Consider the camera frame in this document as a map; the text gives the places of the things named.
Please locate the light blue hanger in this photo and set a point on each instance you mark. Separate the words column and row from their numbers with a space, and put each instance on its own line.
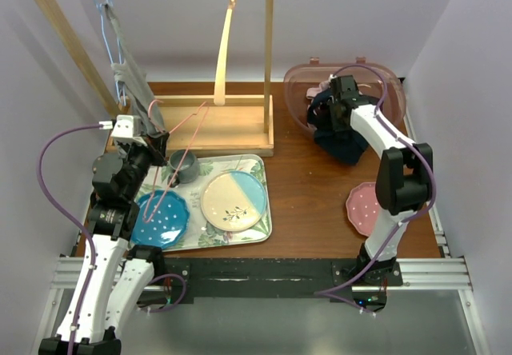
column 109, row 38

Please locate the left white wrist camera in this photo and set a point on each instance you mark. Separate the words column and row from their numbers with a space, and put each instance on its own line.
column 125, row 130

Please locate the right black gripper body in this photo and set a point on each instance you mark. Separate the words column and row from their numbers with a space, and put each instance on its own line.
column 339, row 123

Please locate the cream and blue plate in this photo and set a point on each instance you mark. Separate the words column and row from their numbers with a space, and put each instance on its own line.
column 234, row 201

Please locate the floral rectangular tray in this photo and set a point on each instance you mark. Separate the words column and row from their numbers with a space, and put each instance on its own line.
column 200, row 233

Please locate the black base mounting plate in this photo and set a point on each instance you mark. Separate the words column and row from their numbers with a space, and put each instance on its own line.
column 355, row 282

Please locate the cream plastic hanger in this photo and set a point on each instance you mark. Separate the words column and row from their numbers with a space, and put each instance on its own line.
column 220, row 73

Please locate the pink tank top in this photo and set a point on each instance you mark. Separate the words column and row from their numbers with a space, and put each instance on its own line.
column 312, row 92

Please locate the grey tank top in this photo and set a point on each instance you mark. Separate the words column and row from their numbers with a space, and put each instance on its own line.
column 134, row 81

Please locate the blue dotted plate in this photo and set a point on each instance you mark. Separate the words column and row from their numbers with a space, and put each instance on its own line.
column 161, row 222

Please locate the pink transparent plastic bin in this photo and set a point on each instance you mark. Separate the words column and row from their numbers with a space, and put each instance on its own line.
column 371, row 78

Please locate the navy maroon tank top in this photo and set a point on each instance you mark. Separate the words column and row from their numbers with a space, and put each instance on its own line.
column 346, row 146

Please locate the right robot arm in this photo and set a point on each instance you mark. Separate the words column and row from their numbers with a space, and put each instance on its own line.
column 405, row 180

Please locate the wooden clothes rack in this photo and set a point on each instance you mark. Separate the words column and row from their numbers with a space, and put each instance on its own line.
column 244, row 125

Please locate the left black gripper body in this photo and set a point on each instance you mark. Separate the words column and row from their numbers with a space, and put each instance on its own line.
column 138, row 159

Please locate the pink dotted plate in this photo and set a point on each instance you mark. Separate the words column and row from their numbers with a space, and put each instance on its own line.
column 362, row 208

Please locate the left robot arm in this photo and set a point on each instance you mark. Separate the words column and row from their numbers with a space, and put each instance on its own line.
column 112, row 276

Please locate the grey ceramic mug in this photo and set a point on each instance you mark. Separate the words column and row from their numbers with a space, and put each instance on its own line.
column 184, row 168

